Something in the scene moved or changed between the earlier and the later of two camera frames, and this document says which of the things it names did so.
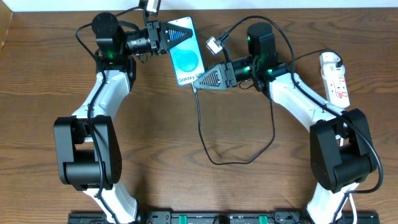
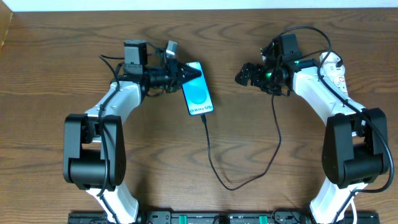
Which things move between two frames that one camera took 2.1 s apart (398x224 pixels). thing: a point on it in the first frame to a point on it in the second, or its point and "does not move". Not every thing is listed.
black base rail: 227,216 does not move
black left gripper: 156,37 to 174,76
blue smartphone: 186,56 to 196,92
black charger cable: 254,160 to 338,65
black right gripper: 231,74 to 257,78
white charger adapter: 328,65 does not move
